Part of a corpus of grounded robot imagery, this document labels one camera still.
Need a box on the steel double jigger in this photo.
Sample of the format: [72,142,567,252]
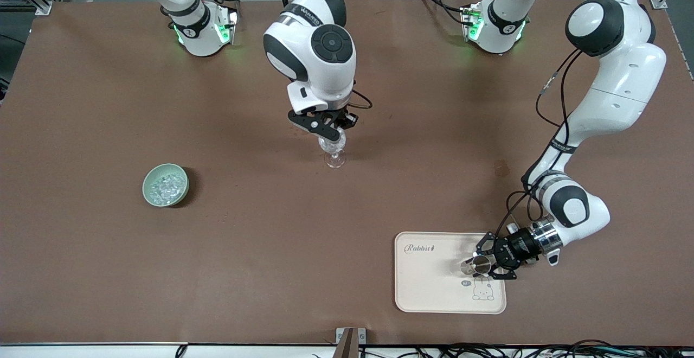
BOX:
[460,254,492,278]

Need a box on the black floor cable bundle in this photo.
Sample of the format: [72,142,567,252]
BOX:
[312,341,694,358]

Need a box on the brown table cover sheet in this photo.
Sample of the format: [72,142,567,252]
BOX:
[0,0,694,346]

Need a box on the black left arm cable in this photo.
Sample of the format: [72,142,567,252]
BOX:
[494,48,583,239]

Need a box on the pale green ceramic bowl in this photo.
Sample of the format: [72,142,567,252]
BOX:
[142,163,190,207]

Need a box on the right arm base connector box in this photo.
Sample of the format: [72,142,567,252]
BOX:
[214,5,240,45]

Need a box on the clear ice cubes pile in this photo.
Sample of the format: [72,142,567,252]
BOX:
[150,173,184,204]

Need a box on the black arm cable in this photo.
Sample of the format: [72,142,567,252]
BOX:
[494,48,583,239]
[350,88,374,111]

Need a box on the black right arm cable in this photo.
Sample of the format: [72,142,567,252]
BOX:
[350,88,374,111]

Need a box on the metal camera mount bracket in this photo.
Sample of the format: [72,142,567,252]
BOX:
[336,328,367,358]

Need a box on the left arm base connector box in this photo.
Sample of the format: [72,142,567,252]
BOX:
[460,3,483,42]

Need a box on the clear stemmed wine glass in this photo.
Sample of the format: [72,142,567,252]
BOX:
[318,128,348,169]

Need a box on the cream rabbit print tray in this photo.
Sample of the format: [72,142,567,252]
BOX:
[394,232,507,315]

